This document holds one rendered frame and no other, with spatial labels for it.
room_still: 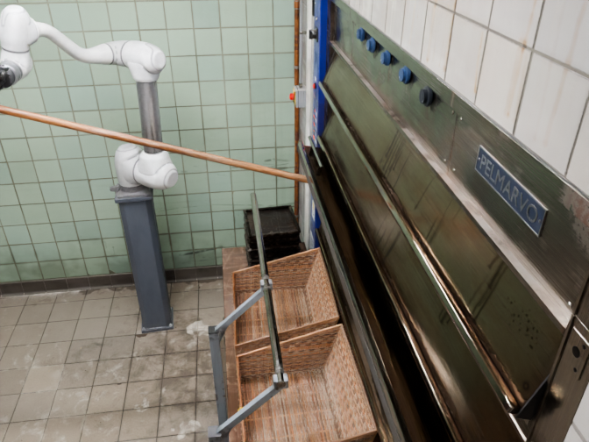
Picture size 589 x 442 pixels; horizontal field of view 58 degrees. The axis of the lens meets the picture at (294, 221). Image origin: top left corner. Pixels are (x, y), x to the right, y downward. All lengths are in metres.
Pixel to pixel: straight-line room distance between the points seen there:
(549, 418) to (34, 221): 3.46
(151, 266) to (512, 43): 2.72
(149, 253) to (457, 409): 2.37
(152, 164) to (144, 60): 0.53
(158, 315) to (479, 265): 2.73
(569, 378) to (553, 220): 0.24
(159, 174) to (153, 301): 0.97
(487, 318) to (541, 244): 0.21
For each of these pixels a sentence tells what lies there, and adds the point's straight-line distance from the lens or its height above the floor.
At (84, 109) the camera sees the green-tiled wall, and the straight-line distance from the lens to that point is 3.51.
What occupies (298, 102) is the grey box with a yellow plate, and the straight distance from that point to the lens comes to 3.07.
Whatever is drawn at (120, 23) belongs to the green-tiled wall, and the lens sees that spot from 3.32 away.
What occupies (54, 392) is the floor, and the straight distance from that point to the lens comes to 3.50.
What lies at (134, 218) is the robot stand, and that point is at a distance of 3.17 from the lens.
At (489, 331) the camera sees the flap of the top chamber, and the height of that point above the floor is 1.75.
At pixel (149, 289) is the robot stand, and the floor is 0.34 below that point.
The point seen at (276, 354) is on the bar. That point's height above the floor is 1.17.
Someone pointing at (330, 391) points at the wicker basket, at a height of 0.59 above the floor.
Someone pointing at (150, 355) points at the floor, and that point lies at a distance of 3.52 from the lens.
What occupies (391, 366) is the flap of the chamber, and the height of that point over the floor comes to 1.41.
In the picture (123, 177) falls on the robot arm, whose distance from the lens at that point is 3.07.
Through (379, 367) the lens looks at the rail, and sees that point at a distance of 1.39.
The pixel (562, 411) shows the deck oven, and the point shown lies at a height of 1.78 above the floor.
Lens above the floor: 2.45
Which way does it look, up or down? 32 degrees down
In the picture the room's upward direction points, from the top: straight up
